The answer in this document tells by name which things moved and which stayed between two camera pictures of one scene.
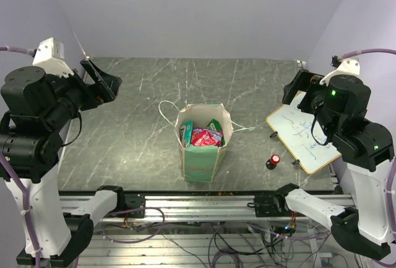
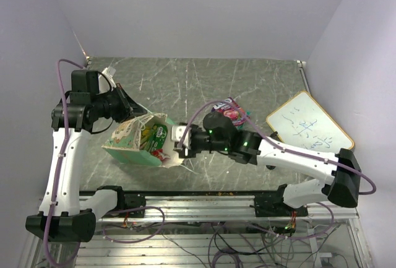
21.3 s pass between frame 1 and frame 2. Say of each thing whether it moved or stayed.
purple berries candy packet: moved
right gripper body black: moved
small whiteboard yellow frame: stayed
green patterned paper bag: moved
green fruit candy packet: moved
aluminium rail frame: stayed
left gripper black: moved
